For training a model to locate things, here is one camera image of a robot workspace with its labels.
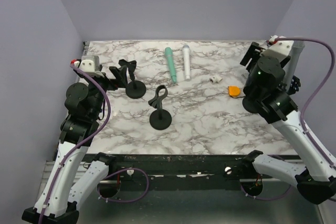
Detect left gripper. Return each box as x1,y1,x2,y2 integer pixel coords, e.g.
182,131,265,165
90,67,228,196
84,65,128,119

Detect black microphone stand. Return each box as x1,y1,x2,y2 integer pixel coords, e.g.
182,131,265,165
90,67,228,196
243,76,301,114
119,59,146,99
148,85,172,130

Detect grey silver microphone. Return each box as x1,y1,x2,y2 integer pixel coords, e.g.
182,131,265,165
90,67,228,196
284,40,305,84

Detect mint green microphone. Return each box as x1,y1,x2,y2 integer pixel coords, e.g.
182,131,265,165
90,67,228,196
164,47,177,84

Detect white microphone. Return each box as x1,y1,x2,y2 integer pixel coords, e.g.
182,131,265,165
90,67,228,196
182,45,191,81

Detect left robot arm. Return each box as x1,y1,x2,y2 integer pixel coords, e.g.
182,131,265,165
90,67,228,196
22,63,128,223

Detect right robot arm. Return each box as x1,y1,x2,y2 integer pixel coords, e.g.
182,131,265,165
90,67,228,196
240,36,335,205

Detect orange tape measure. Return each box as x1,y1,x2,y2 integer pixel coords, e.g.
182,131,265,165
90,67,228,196
228,86,241,98

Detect small white plastic fitting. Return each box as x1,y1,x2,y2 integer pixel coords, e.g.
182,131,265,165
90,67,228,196
209,75,222,83

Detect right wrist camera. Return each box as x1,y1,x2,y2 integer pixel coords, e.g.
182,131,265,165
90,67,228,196
261,35,294,62

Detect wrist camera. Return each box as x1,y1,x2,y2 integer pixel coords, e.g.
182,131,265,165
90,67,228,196
261,35,294,62
71,56,103,77

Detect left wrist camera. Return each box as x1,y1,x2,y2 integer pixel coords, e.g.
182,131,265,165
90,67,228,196
71,56,103,77

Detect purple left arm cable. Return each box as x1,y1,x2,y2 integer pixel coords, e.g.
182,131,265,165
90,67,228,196
38,62,111,222

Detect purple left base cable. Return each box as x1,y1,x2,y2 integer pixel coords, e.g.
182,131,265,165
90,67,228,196
97,167,150,204

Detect black front mounting rail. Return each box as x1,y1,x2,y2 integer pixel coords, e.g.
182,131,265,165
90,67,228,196
54,153,305,192

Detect aluminium extrusion frame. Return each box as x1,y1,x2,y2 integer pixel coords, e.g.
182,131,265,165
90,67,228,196
41,161,55,183

